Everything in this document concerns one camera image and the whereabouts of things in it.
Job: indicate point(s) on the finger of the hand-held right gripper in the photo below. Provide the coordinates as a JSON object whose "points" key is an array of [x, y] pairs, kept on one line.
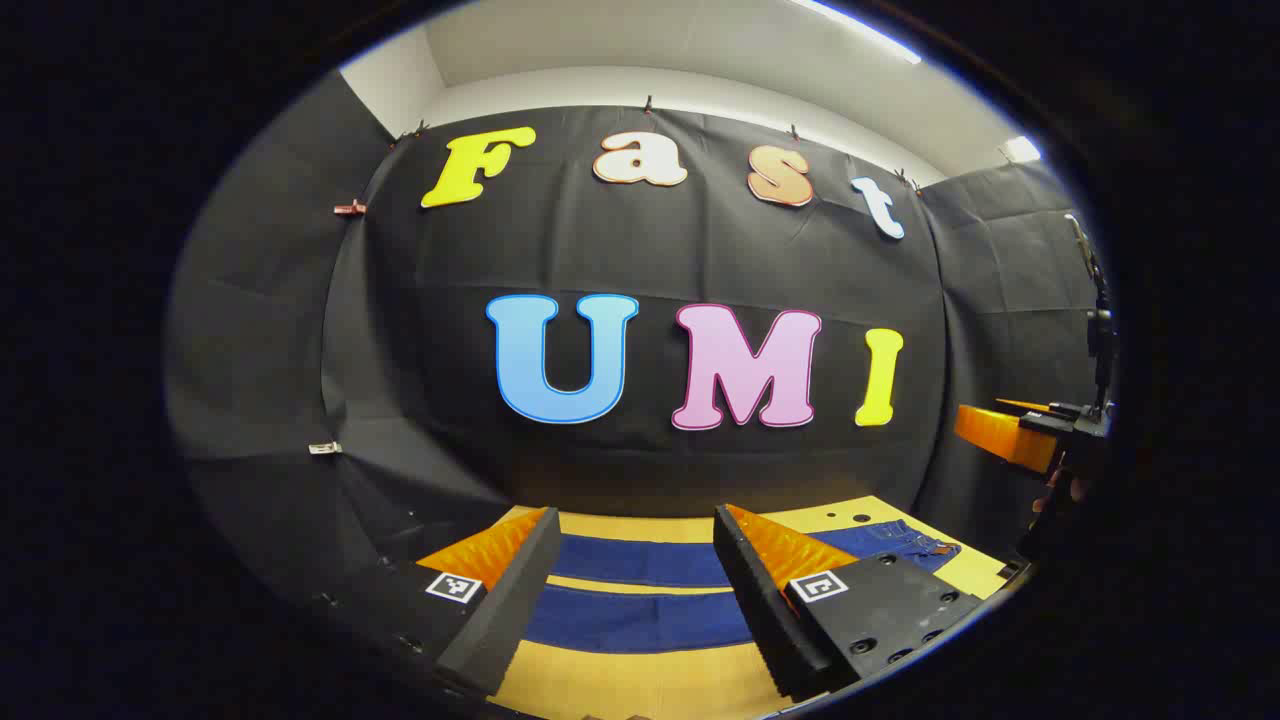
{"points": [[1005, 438], [1030, 406]]}

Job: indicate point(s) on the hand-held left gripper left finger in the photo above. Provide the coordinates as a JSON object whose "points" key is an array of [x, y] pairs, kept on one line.
{"points": [[505, 620]]}

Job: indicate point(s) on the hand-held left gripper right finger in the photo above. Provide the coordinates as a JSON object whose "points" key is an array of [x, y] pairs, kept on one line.
{"points": [[760, 610]]}

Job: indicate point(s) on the blue jeans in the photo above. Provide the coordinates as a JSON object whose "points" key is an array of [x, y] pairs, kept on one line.
{"points": [[640, 620]]}

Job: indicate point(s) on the silver metal clip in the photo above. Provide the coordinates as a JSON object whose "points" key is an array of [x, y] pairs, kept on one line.
{"points": [[323, 448]]}

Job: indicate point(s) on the square ceiling light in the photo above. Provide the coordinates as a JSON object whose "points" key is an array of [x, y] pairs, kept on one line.
{"points": [[1021, 150]]}

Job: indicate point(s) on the black backdrop cloth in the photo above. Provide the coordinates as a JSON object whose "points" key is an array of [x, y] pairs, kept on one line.
{"points": [[640, 250]]}

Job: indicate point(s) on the red metal clip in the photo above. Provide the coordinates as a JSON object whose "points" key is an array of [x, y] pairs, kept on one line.
{"points": [[350, 207]]}

